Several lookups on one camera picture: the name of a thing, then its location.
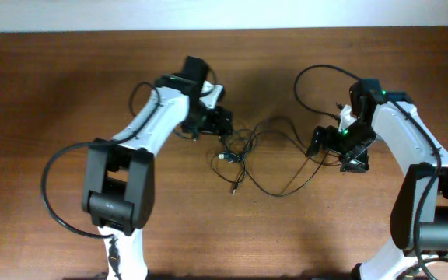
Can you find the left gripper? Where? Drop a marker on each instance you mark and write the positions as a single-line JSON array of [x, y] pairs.
[[216, 124]]

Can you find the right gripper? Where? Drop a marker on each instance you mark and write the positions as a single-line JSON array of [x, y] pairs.
[[357, 159]]

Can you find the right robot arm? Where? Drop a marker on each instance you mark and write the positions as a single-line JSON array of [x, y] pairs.
[[419, 218]]

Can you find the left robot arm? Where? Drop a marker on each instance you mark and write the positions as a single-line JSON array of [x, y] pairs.
[[119, 187]]

